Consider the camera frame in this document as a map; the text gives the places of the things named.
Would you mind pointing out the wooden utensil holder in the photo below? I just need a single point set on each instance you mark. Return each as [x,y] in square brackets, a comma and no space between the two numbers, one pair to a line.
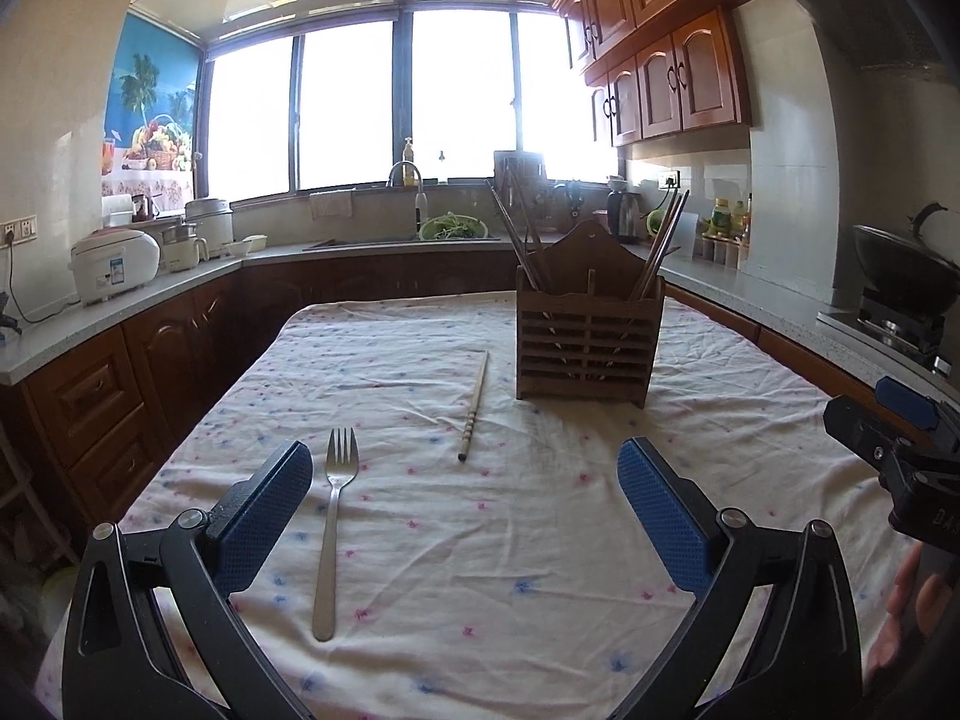
[585,329]

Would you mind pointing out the white plastic jug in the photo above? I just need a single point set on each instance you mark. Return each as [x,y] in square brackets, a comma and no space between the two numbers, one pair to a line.
[685,236]

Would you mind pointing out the wooden cabinets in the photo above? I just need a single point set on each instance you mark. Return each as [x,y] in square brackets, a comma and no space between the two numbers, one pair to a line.
[172,406]
[657,67]

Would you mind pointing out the white rice cooker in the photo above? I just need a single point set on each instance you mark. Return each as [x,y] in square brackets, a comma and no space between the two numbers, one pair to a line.
[112,261]

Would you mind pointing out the white blender appliance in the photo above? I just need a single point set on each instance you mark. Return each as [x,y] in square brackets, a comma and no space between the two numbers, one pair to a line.
[183,247]

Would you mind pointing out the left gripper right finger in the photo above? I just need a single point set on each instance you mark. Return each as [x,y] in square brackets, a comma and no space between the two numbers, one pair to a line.
[772,632]

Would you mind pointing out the upper wooden cabinets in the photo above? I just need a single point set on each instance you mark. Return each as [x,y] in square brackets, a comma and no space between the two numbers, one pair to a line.
[657,67]

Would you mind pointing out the dish drying rack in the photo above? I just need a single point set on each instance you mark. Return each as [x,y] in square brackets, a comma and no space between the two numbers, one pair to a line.
[557,205]

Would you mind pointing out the floral white tablecloth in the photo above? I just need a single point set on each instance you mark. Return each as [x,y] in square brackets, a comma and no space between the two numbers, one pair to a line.
[485,563]

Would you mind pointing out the range hood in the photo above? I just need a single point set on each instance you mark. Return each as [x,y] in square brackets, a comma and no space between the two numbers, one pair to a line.
[886,34]

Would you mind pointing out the black electric kettle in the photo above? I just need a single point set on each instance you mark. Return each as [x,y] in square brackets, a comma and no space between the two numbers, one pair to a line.
[624,214]

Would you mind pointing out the person's right hand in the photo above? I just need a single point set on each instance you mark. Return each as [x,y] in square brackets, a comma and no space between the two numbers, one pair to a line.
[927,599]

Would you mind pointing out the gas stove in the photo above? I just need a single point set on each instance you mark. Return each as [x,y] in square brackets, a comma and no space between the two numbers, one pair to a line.
[919,339]

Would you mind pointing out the round white cooker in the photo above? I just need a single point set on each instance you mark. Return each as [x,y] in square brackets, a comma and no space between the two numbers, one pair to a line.
[213,221]

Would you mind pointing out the light wooden chopstick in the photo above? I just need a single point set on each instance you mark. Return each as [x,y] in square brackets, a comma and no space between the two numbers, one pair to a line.
[474,406]
[678,211]

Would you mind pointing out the fruit poster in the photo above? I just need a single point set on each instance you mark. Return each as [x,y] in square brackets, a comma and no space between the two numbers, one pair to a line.
[148,134]

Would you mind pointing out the grey countertop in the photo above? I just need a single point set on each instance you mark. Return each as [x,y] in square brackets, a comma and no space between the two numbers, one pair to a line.
[802,320]

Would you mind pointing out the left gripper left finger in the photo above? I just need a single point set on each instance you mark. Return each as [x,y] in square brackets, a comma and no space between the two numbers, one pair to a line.
[119,661]

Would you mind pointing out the lower wooden cabinets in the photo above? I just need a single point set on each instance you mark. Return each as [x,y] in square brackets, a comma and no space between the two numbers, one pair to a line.
[172,406]

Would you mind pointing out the steel fork on left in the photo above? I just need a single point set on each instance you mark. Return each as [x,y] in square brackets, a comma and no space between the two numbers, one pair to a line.
[341,467]

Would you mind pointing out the sink faucet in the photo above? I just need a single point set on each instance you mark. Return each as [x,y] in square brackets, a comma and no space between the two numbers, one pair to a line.
[406,175]

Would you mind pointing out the black wok on stove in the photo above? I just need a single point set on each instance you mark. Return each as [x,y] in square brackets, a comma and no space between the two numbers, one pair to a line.
[910,275]

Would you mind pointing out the condiment bottles rack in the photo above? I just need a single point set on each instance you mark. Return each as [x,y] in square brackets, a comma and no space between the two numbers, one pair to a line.
[725,235]

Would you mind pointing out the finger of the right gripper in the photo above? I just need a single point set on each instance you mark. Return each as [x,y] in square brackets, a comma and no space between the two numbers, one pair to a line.
[921,412]

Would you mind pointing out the chopstick in holder right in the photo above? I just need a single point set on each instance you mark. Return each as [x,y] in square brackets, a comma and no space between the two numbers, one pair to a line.
[657,249]

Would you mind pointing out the green vegetable bowl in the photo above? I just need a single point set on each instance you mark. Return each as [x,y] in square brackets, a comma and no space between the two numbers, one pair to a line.
[452,227]

